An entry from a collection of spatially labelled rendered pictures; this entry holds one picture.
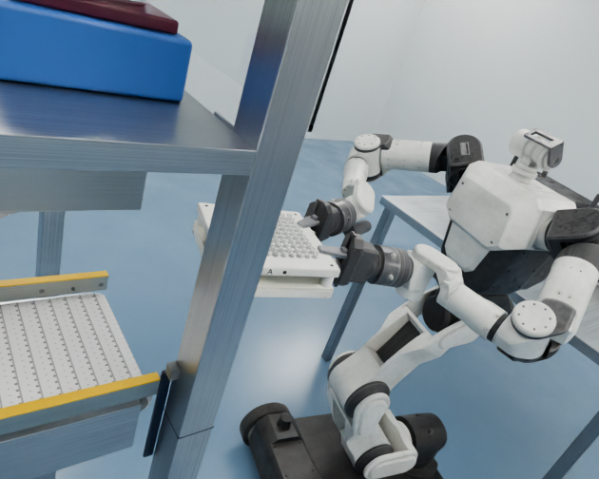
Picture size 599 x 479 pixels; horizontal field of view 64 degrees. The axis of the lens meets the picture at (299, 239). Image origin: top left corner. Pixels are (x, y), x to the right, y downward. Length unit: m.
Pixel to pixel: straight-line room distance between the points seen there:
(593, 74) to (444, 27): 1.76
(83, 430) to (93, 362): 0.11
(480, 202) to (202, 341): 0.83
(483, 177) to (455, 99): 4.77
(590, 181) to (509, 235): 4.21
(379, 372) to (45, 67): 1.12
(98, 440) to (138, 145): 0.51
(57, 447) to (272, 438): 1.07
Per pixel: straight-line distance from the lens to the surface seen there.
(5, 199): 0.79
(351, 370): 1.45
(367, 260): 1.03
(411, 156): 1.47
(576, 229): 1.19
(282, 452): 1.78
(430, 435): 1.88
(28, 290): 0.96
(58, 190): 0.80
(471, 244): 1.31
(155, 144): 0.48
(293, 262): 0.93
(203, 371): 0.72
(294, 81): 0.53
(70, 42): 0.58
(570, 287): 1.11
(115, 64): 0.59
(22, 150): 0.46
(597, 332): 1.79
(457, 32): 6.21
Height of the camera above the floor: 1.55
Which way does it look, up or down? 27 degrees down
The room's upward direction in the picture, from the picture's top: 19 degrees clockwise
